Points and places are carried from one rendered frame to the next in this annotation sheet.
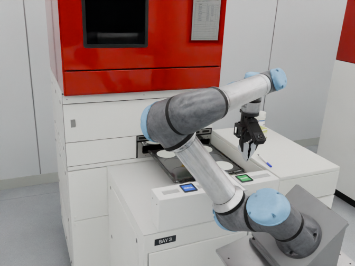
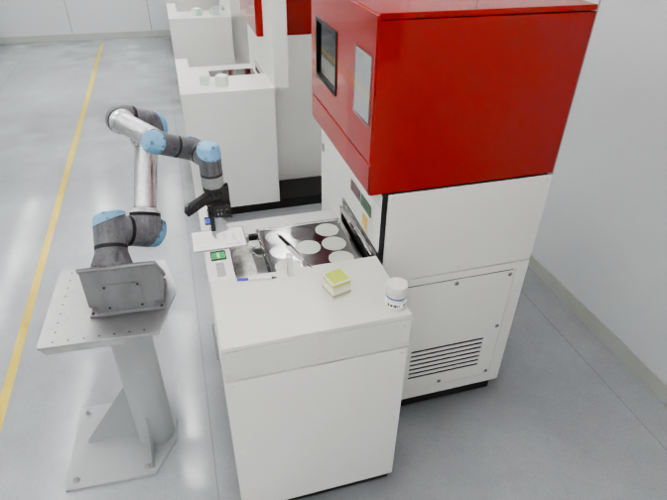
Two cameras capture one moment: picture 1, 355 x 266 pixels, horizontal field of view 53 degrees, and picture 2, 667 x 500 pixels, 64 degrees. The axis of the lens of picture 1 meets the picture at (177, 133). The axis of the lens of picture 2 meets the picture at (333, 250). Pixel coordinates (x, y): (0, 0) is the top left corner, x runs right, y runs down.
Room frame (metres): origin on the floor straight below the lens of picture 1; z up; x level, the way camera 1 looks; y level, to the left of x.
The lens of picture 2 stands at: (2.00, -1.85, 2.12)
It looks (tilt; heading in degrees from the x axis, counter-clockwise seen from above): 35 degrees down; 97
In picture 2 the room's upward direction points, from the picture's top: 1 degrees clockwise
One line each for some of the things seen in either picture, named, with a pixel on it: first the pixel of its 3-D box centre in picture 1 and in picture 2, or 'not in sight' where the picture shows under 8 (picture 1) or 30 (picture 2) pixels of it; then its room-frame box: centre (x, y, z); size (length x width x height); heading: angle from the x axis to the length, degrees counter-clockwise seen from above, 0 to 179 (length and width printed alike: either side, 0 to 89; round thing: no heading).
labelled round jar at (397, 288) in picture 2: (259, 119); (396, 295); (2.03, -0.48, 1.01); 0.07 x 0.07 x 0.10
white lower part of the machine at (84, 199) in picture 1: (127, 196); (407, 290); (2.11, 0.32, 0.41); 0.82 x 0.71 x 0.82; 114
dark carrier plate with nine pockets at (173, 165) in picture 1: (193, 160); (308, 247); (1.67, -0.09, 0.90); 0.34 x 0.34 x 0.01; 24
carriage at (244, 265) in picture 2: not in sight; (244, 266); (1.44, -0.21, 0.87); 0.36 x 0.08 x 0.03; 114
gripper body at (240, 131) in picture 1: (247, 124); (216, 200); (1.38, -0.28, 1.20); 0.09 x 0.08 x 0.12; 23
